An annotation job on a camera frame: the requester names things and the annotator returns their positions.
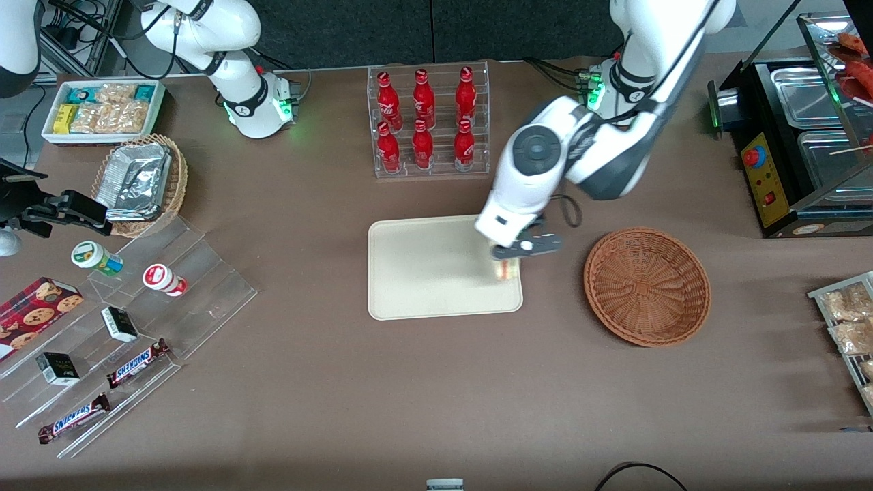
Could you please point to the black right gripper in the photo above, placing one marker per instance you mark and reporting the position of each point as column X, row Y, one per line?
column 20, row 205

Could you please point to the triangular sandwich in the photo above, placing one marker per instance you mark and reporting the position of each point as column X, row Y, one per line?
column 506, row 270

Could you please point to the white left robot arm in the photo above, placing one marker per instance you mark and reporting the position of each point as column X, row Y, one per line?
column 539, row 150

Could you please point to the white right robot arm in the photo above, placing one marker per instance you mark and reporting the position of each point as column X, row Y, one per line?
column 252, row 102

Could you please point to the light wicker basket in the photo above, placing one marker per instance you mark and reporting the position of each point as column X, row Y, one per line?
column 179, row 184

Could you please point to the cream plastic tray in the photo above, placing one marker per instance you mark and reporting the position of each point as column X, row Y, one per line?
column 423, row 269

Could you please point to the round brown wicker basket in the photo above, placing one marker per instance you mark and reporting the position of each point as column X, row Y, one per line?
column 644, row 286

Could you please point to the tray of packaged snacks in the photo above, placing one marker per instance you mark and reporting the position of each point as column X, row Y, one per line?
column 815, row 294

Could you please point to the green label yogurt cup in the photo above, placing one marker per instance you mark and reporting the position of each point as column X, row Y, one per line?
column 92, row 256

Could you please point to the stack of foil containers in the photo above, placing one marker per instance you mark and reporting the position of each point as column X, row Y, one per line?
column 133, row 181

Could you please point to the red label yogurt cup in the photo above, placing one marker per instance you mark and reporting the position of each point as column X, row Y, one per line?
column 160, row 278

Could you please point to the clear bag of nut snacks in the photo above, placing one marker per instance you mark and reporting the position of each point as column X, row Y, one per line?
column 124, row 117
column 116, row 93
column 85, row 118

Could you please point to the yellow snack pack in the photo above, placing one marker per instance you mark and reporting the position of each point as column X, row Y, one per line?
column 64, row 119

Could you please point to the red cola bottle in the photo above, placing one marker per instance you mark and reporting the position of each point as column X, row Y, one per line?
column 464, row 149
column 423, row 101
column 388, row 151
column 388, row 102
column 466, row 99
column 423, row 149

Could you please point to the clear acrylic bottle rack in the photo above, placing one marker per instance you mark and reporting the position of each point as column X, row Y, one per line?
column 440, row 174

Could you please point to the small black box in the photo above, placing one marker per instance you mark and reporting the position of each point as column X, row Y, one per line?
column 119, row 324
column 58, row 368

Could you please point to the red cookie box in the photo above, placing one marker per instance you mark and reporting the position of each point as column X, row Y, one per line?
column 34, row 314

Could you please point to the teal snack pack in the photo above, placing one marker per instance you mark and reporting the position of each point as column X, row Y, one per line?
column 144, row 92
column 82, row 94

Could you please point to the white rectangular snack bin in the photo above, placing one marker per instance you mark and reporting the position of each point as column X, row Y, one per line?
column 158, row 102

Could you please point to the clear acrylic stepped display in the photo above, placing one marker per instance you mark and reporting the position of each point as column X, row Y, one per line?
column 204, row 300

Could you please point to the brown Snickers bar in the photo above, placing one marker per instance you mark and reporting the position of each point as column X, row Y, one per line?
column 136, row 363
column 74, row 418

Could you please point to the black hot food warmer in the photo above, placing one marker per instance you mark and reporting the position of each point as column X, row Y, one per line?
column 767, row 184

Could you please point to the small grey block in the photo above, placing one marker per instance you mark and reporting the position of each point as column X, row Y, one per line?
column 445, row 485

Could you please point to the clear bag of pastries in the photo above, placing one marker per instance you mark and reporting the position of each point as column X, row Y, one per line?
column 867, row 369
column 846, row 303
column 869, row 394
column 852, row 337

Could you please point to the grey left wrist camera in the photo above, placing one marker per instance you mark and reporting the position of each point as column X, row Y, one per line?
column 528, row 245

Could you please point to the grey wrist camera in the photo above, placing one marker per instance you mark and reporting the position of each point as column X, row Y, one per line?
column 7, row 243
column 528, row 245

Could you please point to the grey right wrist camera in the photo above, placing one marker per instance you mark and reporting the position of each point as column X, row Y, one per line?
column 7, row 243

